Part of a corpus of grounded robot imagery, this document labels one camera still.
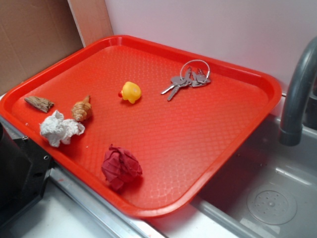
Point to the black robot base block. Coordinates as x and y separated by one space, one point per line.
24 170

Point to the yellow rubber duck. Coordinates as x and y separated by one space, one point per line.
130 92

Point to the red plastic tray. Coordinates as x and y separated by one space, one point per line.
180 144

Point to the crumpled dark red paper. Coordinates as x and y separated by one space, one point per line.
120 166

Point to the brown spiral seashell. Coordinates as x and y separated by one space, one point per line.
82 110

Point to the crumpled white paper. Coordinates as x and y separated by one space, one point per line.
56 129

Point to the brown wood bark piece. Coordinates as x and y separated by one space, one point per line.
39 103

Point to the grey toy sink basin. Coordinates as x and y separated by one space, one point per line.
266 189

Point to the grey toy faucet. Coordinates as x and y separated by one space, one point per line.
300 106

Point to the brown cardboard panel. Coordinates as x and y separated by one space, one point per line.
35 34

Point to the silver key bunch on ring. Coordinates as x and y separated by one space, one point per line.
188 78

